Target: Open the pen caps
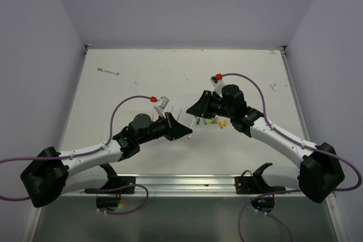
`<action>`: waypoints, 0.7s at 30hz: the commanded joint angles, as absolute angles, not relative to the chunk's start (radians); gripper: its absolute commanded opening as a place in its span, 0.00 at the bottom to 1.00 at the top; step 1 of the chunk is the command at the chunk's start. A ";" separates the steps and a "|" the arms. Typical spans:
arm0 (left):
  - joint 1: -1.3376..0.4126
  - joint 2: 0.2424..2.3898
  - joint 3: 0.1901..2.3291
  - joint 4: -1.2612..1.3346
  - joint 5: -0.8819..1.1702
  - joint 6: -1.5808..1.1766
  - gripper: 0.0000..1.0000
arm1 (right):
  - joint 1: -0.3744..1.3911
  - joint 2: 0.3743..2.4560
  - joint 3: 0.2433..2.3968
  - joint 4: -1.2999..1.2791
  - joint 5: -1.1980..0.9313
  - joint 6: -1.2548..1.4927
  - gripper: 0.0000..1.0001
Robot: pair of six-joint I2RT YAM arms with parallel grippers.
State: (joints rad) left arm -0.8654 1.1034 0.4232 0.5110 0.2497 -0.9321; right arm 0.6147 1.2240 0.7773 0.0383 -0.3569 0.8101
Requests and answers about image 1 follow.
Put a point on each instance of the black mounting plate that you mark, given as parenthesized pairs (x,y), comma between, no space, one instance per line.
(254,185)
(115,185)

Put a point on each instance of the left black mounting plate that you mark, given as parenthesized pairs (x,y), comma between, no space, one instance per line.
(115,185)

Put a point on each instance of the bright orange capped marker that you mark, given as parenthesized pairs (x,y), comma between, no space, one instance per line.
(192,127)

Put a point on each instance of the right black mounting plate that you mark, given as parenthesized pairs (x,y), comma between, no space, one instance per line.
(254,185)

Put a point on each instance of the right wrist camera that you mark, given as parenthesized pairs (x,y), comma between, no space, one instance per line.
(217,83)

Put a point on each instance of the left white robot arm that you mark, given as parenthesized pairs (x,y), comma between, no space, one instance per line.
(52,173)

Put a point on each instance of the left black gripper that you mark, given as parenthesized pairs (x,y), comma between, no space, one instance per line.
(174,128)

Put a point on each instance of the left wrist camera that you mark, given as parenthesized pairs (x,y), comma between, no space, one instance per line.
(160,105)

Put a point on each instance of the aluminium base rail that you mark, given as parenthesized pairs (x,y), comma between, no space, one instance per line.
(198,184)

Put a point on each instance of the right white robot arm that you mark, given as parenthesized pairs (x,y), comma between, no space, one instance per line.
(316,172)

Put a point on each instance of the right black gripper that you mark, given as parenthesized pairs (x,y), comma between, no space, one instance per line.
(201,107)

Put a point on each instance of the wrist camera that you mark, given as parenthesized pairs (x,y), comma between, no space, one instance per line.
(217,83)
(160,105)

